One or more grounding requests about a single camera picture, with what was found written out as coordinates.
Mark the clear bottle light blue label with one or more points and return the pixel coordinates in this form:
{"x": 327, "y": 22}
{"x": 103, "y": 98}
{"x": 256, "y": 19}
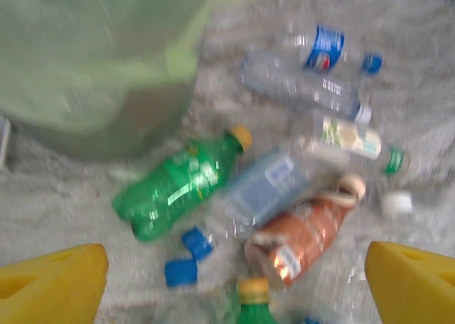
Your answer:
{"x": 263, "y": 185}

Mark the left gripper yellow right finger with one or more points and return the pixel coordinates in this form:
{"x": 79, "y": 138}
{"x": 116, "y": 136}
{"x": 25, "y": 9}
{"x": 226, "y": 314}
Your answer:
{"x": 416, "y": 288}

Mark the clear bottle with green cap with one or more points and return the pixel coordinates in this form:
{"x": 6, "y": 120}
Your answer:
{"x": 352, "y": 139}

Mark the clear bottle with Pepsi label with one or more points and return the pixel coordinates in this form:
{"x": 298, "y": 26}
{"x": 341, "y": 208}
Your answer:
{"x": 325, "y": 48}

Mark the blue label bottle white cap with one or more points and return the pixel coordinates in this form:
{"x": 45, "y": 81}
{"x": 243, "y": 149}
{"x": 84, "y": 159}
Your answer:
{"x": 313, "y": 321}

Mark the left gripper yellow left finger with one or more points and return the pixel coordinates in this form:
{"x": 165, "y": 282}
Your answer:
{"x": 49, "y": 288}

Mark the clear grey water bottle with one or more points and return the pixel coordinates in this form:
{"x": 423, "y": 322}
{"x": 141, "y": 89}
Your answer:
{"x": 284, "y": 82}

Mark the green plastic soda bottle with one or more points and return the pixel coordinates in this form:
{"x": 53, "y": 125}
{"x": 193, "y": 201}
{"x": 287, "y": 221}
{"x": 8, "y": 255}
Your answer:
{"x": 170, "y": 192}
{"x": 254, "y": 302}

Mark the brown label drink bottle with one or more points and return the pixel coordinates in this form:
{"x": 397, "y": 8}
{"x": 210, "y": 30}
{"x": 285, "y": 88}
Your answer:
{"x": 302, "y": 238}

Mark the bin with green plastic liner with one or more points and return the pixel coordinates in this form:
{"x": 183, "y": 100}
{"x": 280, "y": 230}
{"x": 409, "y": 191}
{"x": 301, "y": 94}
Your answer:
{"x": 89, "y": 54}

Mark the clear bottle with blue cap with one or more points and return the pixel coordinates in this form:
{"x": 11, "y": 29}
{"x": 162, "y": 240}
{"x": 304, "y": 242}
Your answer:
{"x": 181, "y": 272}

